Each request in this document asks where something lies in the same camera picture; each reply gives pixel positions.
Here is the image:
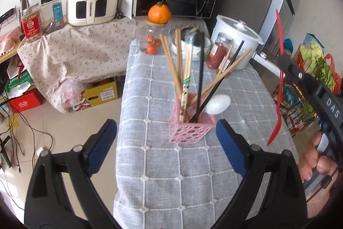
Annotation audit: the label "white plastic spoon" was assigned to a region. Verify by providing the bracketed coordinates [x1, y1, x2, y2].
[204, 94, 231, 115]

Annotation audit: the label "pink perforated utensil holder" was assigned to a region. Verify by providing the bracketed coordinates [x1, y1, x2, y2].
[168, 101, 216, 144]

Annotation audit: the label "plain bamboo chopstick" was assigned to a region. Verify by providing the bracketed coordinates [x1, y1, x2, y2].
[216, 44, 233, 78]
[201, 48, 252, 96]
[159, 34, 183, 101]
[163, 35, 186, 101]
[175, 29, 183, 84]

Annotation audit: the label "bamboo chopstick with green print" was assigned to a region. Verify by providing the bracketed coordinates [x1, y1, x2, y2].
[180, 45, 193, 122]

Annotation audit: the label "thin black chopstick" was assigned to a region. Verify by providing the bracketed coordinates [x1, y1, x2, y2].
[190, 40, 245, 123]

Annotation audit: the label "black chopstick with gold band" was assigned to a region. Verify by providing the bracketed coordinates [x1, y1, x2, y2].
[194, 33, 205, 123]

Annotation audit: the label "right human hand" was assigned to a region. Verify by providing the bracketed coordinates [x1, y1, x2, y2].
[298, 131, 338, 218]

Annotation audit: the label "green leafy vegetables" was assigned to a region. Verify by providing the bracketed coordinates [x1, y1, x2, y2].
[299, 41, 335, 91]

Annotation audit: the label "yellow cardboard box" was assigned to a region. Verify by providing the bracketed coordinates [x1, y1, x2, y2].
[81, 79, 118, 108]

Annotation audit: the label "clear plastic bag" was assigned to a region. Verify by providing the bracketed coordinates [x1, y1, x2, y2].
[54, 78, 87, 112]

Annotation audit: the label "grey checked tablecloth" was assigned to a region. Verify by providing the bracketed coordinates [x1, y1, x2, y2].
[113, 41, 298, 228]

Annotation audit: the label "red cardboard box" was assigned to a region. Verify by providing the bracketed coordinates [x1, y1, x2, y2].
[9, 88, 44, 113]

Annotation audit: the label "clear jar with red label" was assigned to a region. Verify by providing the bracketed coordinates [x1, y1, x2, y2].
[223, 55, 233, 72]

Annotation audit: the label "floral tablecloth on side table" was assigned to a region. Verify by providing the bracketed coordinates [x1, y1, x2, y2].
[16, 15, 211, 114]

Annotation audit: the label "clear jar of red berries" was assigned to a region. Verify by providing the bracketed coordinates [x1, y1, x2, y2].
[206, 33, 233, 70]

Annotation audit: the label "white electric cooking pot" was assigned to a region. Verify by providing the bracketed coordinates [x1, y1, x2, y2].
[211, 15, 280, 77]

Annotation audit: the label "glass jar with small oranges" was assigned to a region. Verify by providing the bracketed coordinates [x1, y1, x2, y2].
[136, 17, 168, 55]

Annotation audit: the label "green pumpkin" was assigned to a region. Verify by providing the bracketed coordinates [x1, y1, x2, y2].
[181, 27, 200, 45]

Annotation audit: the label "clear canister with blue label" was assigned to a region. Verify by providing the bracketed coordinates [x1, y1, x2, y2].
[41, 0, 64, 29]

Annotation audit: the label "large orange citrus fruit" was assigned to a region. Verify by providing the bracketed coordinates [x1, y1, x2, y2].
[148, 2, 172, 24]

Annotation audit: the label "black wire rack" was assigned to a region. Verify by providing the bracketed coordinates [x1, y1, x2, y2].
[280, 44, 342, 136]

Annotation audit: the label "white ceramic bowl green handle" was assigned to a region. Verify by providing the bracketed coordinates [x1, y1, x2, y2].
[168, 35, 212, 62]

